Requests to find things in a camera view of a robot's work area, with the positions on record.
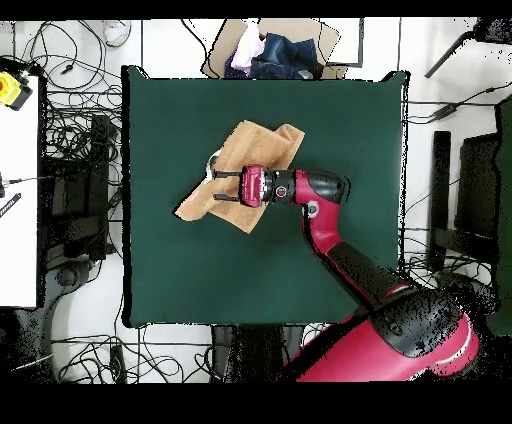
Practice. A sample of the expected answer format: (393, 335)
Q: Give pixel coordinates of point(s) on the white side table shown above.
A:
(18, 240)

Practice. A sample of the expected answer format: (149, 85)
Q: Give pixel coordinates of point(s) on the dark green table cloth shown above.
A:
(200, 272)

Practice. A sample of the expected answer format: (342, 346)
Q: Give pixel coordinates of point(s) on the pink garment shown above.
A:
(246, 52)

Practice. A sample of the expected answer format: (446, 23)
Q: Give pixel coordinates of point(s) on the yellow emergency stop box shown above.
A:
(10, 90)

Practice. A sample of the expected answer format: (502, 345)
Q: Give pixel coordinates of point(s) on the black chair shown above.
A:
(476, 180)

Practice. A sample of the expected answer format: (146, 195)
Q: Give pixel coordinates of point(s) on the black power strip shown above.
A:
(118, 362)

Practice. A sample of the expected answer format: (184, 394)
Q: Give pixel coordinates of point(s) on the blue denim garment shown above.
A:
(288, 56)

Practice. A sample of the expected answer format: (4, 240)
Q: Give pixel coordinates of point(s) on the black stand frame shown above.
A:
(86, 200)

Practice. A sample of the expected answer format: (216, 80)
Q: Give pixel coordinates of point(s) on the orange-brown terry towel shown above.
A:
(256, 148)

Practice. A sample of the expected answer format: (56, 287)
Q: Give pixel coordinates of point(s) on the white shoe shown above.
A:
(116, 32)

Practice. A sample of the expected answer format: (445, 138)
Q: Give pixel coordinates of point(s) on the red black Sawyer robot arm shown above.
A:
(320, 228)

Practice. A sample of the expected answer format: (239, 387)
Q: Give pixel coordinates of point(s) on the brown cardboard box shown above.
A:
(332, 40)

